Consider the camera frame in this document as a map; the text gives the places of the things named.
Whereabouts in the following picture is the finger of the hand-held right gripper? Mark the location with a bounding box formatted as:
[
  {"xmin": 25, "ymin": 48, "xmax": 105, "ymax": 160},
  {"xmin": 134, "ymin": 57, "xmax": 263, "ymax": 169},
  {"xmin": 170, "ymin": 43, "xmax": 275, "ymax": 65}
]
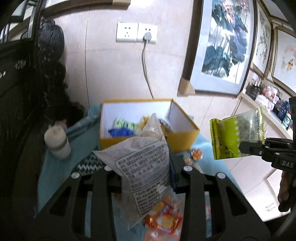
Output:
[{"xmin": 239, "ymin": 137, "xmax": 290, "ymax": 157}]

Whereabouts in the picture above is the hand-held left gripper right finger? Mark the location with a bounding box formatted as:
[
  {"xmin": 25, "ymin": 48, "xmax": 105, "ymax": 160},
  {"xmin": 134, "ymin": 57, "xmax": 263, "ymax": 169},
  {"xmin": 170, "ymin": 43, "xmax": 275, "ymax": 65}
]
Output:
[{"xmin": 169, "ymin": 159, "xmax": 271, "ymax": 241}]

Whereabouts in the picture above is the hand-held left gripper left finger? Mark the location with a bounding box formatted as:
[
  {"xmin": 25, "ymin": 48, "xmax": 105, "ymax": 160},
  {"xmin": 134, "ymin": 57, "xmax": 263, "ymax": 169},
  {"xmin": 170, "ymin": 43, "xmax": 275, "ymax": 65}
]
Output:
[{"xmin": 32, "ymin": 165, "xmax": 123, "ymax": 241}]

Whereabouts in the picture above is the clear packet with printed text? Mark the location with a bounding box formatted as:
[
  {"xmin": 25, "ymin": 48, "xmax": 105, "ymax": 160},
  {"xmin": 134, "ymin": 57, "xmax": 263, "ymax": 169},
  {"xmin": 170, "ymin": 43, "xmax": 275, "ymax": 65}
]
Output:
[{"xmin": 92, "ymin": 113, "xmax": 173, "ymax": 230}]

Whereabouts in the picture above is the yellow cardboard box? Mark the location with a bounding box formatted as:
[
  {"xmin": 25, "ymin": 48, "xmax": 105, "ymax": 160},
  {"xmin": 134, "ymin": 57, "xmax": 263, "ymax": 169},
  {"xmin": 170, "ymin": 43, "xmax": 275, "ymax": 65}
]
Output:
[{"xmin": 99, "ymin": 98, "xmax": 201, "ymax": 154}]

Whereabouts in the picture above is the blue snack packet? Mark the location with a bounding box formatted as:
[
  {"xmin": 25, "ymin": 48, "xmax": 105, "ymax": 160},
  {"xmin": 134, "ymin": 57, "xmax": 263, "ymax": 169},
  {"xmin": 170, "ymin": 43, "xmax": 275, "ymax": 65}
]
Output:
[{"xmin": 108, "ymin": 127, "xmax": 136, "ymax": 138}]

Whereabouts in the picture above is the brown snack bar packet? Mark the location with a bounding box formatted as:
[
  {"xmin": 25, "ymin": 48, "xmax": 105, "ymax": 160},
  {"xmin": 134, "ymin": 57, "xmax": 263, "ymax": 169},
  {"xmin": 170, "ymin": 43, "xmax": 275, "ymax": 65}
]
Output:
[{"xmin": 157, "ymin": 118, "xmax": 173, "ymax": 134}]

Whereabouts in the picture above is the green white snack packet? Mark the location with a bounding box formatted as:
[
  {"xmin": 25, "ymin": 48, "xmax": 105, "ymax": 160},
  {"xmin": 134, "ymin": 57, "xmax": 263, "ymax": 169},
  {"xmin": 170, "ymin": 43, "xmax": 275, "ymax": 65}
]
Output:
[{"xmin": 113, "ymin": 116, "xmax": 137, "ymax": 131}]

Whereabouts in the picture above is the yellow snack packet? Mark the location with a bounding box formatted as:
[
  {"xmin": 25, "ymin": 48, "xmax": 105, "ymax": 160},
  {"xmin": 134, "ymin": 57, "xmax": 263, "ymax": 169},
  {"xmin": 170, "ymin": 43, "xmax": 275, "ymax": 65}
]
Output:
[{"xmin": 138, "ymin": 115, "xmax": 153, "ymax": 130}]

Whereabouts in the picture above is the person's right hand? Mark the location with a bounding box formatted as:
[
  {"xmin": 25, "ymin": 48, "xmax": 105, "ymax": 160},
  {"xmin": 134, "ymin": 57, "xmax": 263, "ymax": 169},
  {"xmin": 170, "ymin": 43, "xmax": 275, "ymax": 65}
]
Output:
[{"xmin": 277, "ymin": 171, "xmax": 296, "ymax": 205}]

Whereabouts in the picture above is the cream cabinet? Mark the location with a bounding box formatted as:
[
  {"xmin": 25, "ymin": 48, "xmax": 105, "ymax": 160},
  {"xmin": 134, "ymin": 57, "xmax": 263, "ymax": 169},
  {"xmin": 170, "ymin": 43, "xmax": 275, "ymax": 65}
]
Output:
[{"xmin": 231, "ymin": 91, "xmax": 296, "ymax": 222}]

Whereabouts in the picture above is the round orange candy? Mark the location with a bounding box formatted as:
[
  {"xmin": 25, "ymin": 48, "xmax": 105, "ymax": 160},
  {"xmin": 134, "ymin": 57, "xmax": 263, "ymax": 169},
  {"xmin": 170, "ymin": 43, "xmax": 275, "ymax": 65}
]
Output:
[{"xmin": 190, "ymin": 148, "xmax": 204, "ymax": 162}]

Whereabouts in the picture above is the red orange snack packet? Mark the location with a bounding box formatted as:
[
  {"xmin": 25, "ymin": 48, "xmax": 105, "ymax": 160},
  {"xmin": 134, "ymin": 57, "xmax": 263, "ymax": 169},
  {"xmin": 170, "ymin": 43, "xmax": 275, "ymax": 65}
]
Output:
[{"xmin": 144, "ymin": 201, "xmax": 184, "ymax": 235}]

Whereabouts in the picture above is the green box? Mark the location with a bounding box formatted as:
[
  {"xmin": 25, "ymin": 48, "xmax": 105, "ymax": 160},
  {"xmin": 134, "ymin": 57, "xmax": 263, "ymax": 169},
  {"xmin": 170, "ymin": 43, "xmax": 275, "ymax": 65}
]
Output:
[{"xmin": 282, "ymin": 115, "xmax": 293, "ymax": 129}]

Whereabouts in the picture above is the light blue printed tablecloth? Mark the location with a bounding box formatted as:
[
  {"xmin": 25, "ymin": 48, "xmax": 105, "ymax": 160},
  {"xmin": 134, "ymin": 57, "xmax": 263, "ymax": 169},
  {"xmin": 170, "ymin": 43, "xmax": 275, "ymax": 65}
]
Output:
[{"xmin": 37, "ymin": 102, "xmax": 234, "ymax": 241}]

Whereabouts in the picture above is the dark blue box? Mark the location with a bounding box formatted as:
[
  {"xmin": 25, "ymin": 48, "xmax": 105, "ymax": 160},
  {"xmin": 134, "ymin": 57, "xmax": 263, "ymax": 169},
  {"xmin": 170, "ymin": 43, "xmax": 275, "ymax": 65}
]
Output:
[{"xmin": 273, "ymin": 100, "xmax": 291, "ymax": 121}]

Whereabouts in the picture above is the floral tissue pack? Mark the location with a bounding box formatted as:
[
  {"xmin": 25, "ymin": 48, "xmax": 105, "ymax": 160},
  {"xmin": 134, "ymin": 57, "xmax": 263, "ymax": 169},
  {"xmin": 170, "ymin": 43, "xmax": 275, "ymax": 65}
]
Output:
[{"xmin": 255, "ymin": 85, "xmax": 281, "ymax": 112}]

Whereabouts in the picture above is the black box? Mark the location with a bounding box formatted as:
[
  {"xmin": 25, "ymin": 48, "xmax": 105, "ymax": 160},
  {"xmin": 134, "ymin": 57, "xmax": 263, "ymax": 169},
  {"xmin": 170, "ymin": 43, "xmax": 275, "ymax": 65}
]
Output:
[{"xmin": 245, "ymin": 81, "xmax": 262, "ymax": 100}]

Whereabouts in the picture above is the glass cup with white lid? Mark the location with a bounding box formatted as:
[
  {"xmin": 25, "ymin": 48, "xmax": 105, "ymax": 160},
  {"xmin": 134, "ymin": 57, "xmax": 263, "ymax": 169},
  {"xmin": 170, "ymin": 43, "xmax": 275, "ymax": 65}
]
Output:
[{"xmin": 43, "ymin": 123, "xmax": 71, "ymax": 159}]

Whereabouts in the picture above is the cardboard corner protector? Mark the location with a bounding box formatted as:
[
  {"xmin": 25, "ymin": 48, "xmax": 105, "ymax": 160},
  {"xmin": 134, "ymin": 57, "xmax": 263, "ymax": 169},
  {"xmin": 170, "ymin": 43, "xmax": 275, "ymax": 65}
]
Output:
[{"xmin": 177, "ymin": 77, "xmax": 196, "ymax": 96}]

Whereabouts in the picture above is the framed flower painting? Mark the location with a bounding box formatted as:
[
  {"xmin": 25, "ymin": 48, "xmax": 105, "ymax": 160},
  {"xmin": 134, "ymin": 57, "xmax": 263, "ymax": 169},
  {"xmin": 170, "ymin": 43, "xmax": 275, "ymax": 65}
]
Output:
[{"xmin": 269, "ymin": 25, "xmax": 296, "ymax": 93}]

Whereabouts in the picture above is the framed branch painting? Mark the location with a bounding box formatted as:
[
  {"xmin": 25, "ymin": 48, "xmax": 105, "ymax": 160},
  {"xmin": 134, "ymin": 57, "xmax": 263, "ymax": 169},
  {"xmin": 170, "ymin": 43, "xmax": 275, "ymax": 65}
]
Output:
[{"xmin": 250, "ymin": 0, "xmax": 274, "ymax": 80}]

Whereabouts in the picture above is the framed lotus painting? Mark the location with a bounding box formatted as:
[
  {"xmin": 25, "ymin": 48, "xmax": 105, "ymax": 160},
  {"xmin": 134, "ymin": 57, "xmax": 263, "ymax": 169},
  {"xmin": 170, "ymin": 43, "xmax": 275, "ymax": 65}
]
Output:
[{"xmin": 177, "ymin": 0, "xmax": 259, "ymax": 97}]

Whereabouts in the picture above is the dark carved wooden screen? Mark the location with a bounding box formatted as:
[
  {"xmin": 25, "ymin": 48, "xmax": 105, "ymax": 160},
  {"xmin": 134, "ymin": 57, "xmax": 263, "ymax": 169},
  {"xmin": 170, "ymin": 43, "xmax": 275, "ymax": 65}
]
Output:
[{"xmin": 0, "ymin": 0, "xmax": 86, "ymax": 209}]

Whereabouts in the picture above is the grey power cable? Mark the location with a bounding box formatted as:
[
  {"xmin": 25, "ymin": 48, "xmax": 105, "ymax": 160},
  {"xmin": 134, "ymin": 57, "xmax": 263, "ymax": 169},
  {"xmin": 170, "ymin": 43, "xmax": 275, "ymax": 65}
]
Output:
[{"xmin": 141, "ymin": 42, "xmax": 154, "ymax": 99}]

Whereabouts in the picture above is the white wall socket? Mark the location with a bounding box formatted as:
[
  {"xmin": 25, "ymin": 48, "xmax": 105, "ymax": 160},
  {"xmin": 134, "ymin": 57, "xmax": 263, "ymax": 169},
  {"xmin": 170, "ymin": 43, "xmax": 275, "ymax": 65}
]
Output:
[
  {"xmin": 116, "ymin": 22, "xmax": 139, "ymax": 43},
  {"xmin": 137, "ymin": 23, "xmax": 158, "ymax": 44}
]

